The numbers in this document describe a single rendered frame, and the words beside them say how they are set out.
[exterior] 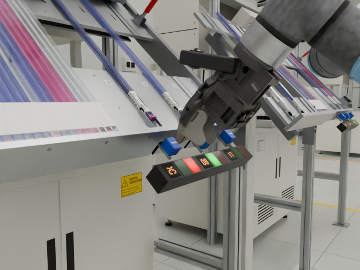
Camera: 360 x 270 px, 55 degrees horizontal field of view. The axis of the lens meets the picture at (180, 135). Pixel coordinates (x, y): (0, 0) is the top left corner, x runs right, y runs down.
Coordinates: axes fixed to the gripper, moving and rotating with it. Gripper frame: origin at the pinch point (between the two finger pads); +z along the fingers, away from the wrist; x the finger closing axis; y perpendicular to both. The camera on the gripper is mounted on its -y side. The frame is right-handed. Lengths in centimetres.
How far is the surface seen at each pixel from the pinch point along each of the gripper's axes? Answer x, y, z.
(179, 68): 30.0, -27.4, 3.8
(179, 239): 99, -7, 103
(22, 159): -28.3, -2.3, 3.7
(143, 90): 5.4, -16.2, 3.3
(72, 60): 28, -66, 32
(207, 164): 7.9, 5.2, 4.2
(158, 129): -2.8, -2.8, 1.1
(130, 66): 183, -170, 104
